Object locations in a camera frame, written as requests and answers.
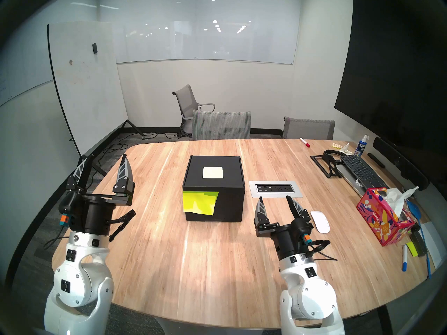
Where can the large black wall screen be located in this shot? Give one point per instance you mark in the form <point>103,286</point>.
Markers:
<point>391,76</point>

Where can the black felt board eraser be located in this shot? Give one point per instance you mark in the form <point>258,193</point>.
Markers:
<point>419,243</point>

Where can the grey office chair with armrests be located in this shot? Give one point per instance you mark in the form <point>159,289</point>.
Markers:
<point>185,100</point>

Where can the black keyboard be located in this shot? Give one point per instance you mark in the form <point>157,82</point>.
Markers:
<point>361,170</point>

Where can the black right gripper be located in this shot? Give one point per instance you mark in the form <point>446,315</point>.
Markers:
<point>288,243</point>

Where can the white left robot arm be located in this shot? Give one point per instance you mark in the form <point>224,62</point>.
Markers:
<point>75,278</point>

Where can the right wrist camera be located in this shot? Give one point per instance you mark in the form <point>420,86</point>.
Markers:
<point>306,238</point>

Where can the mobile whiteboard on stand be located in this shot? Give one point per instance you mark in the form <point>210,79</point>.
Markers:
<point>87,93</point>

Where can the silver table power outlet panel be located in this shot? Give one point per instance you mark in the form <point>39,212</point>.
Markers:
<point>276,188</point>

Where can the yellow sticky note pad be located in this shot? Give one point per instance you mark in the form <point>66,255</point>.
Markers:
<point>412,249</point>

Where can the large wall glass whiteboard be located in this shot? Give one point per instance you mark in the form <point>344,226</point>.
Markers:
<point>209,41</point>

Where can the grey mesh office chair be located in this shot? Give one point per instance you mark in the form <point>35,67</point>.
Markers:
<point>309,128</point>
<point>221,125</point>

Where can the white tissue sheet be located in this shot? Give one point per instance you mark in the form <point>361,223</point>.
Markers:
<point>396,198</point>

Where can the white computer mouse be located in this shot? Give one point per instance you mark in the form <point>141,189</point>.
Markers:
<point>320,222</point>

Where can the white paper sheet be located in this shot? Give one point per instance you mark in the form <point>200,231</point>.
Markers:
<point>434,243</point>

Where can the black video conference bar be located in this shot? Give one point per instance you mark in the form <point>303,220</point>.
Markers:
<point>401,163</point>

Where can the pale square sticky note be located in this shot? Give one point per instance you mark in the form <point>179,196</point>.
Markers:
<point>213,172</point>

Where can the black cardboard box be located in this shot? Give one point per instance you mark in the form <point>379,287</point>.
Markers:
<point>223,205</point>

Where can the whiteboard cleaner spray bottle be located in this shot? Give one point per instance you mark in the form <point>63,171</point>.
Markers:
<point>360,149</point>

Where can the blue capped whiteboard marker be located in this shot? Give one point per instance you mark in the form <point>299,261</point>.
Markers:
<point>404,257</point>

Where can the black folding laptop stand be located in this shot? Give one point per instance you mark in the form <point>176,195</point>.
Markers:
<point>331,165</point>

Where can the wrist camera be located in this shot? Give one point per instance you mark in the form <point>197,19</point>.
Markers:
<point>67,203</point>
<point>306,238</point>

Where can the neon yellow sticky note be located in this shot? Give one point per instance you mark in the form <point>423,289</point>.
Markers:
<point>199,203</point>

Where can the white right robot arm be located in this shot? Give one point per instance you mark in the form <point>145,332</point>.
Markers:
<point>307,296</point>

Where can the red floral tissue box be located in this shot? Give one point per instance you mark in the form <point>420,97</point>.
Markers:
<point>380,219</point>

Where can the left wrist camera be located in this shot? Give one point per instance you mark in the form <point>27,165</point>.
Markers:
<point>67,203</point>

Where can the red capped whiteboard marker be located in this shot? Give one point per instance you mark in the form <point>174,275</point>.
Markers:
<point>304,142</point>

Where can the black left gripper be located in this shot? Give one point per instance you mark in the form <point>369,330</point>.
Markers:
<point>94,215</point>

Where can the crumpled white tissue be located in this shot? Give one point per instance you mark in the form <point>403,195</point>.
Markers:
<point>346,148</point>

